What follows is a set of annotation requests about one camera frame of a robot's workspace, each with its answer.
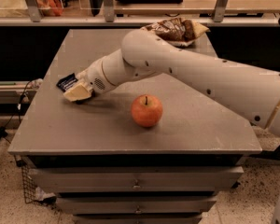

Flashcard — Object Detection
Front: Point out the middle grey drawer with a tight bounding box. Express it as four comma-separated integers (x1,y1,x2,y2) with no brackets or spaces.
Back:
57,196,217,215

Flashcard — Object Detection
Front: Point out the black cable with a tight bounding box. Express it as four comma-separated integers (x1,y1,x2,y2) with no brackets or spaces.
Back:
0,79,35,157

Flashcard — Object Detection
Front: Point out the brown chip bag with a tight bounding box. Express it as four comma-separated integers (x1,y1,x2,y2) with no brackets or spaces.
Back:
142,18,209,47

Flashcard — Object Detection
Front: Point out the grey metal shelf frame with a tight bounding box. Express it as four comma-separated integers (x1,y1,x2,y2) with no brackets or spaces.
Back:
0,0,280,27

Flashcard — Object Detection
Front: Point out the bottom grey drawer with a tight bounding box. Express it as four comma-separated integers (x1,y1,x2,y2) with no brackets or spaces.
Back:
74,214,202,224

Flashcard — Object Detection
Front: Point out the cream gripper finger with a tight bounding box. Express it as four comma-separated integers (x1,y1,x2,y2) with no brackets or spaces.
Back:
63,81,93,102

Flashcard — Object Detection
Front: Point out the wire mesh basket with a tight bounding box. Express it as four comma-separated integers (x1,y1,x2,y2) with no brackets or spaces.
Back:
21,165,37,203

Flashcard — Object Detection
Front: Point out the grey drawer cabinet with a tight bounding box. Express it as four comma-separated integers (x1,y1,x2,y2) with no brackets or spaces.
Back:
7,28,263,224

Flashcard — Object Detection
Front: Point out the grey drawer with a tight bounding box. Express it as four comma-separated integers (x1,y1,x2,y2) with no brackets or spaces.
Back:
57,196,217,215
74,214,202,224
29,166,244,193

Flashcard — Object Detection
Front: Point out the orange snack bag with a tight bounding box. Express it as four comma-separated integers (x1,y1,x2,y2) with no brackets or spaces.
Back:
36,0,63,17

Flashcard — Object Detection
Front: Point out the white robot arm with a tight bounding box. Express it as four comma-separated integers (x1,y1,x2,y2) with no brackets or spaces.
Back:
63,29,280,137

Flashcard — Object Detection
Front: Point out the top grey drawer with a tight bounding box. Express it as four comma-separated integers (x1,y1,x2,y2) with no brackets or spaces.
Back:
29,166,244,193

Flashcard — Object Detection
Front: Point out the dark blue rxbar wrapper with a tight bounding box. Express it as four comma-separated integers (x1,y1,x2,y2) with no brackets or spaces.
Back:
56,73,77,92

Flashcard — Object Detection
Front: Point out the red apple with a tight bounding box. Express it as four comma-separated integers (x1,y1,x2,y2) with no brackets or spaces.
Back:
131,94,163,128

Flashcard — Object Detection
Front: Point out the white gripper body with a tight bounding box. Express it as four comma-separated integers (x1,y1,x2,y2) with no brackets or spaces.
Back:
76,59,116,95

